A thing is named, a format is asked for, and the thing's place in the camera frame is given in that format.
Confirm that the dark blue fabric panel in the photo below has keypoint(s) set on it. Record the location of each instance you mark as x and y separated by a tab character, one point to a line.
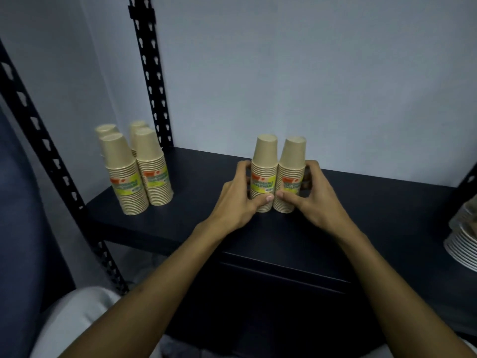
26	238

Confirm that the beige paper cup stack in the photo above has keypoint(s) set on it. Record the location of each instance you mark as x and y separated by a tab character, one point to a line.
137	126
106	129
264	160
125	175
292	164
152	167

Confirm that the black perforated rack post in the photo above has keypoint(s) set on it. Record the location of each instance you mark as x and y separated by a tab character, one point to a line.
151	70
467	186
48	152

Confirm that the person's white trousers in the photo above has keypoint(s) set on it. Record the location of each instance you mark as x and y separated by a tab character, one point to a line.
74	320

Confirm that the person's right hand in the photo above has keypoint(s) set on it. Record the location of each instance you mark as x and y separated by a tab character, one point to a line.
320	205

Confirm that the person's left hand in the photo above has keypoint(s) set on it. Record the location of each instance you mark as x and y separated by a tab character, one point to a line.
231	205

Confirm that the stack of white plates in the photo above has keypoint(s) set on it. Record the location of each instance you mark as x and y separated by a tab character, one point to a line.
464	247

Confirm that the person's left forearm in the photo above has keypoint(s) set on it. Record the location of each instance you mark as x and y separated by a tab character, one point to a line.
149	294

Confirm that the person's right thumb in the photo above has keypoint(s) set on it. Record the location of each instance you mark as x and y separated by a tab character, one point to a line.
289	197

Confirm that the person's right forearm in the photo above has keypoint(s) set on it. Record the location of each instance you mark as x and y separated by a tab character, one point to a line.
395	298

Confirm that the person's left thumb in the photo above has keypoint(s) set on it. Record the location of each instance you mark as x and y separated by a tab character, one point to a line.
261	202

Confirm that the plastic-wrapped plate pack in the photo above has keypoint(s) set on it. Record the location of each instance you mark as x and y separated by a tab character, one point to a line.
465	214

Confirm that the black shelf board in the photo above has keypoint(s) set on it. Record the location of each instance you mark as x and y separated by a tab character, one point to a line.
391	219

